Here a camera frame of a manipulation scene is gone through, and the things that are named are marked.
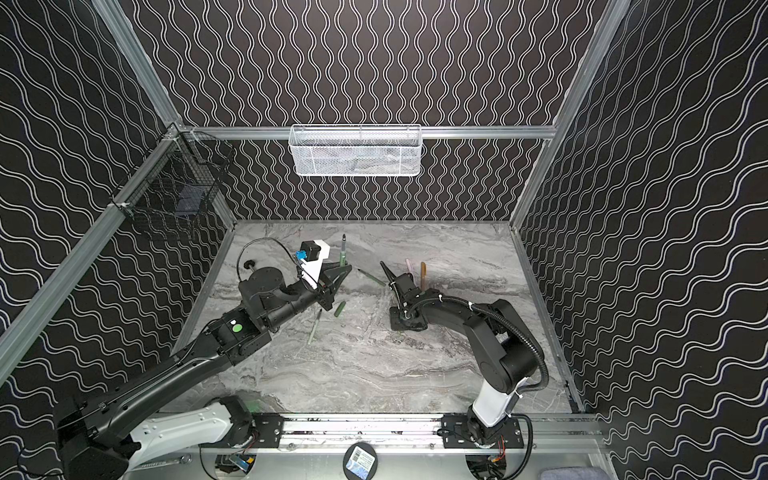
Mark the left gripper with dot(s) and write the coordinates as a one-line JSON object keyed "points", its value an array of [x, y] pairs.
{"points": [[327, 290]]}

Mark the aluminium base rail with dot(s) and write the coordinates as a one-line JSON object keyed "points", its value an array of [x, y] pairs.
{"points": [[410, 433]]}

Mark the orange pen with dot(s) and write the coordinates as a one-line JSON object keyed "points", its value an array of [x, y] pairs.
{"points": [[423, 276]]}

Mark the green pen cap upper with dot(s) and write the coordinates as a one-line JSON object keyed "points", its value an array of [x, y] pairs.
{"points": [[339, 309]]}

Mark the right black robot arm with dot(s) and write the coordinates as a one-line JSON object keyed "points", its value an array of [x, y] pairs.
{"points": [[510, 359]]}

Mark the dark green pen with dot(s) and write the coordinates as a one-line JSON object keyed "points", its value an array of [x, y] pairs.
{"points": [[373, 278], [343, 253]]}

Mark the black wire basket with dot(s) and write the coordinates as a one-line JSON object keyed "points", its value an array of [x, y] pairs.
{"points": [[177, 196]]}

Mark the round black labelled disc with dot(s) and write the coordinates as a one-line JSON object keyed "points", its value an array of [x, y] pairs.
{"points": [[360, 462]]}

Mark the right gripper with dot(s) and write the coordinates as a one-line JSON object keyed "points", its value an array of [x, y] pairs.
{"points": [[402, 292]]}

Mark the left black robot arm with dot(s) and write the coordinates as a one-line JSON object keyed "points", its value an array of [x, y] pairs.
{"points": [[95, 438]]}

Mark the white wire mesh basket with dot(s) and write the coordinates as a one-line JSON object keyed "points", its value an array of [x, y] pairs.
{"points": [[353, 150]]}

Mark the light green pen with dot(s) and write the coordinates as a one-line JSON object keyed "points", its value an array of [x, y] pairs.
{"points": [[314, 327]]}

